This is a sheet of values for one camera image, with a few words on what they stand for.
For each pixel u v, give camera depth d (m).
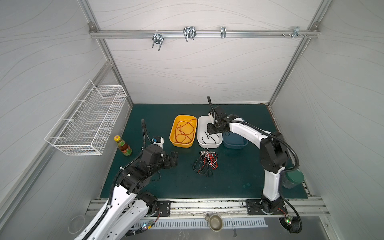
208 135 1.01
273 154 0.51
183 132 0.99
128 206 0.46
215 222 0.69
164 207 0.74
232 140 0.93
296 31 0.77
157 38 0.79
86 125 0.69
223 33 0.78
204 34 0.78
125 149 0.86
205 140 0.99
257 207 0.73
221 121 0.70
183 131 1.04
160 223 0.70
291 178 0.73
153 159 0.52
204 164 0.87
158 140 0.64
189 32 0.77
